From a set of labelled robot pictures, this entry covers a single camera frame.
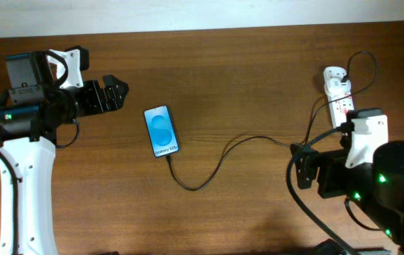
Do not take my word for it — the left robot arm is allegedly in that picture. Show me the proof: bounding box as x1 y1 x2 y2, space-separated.
0 46 129 254

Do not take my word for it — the white power strip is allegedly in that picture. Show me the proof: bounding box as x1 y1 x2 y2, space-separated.
323 67 354 128

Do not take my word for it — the blue Galaxy smartphone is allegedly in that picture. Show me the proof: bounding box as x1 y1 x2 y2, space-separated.
144 105 179 158

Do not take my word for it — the white USB charger adapter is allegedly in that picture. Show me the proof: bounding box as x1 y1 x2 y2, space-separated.
325 78 351 95

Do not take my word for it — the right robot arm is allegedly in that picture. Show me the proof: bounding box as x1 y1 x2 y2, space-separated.
291 141 404 253

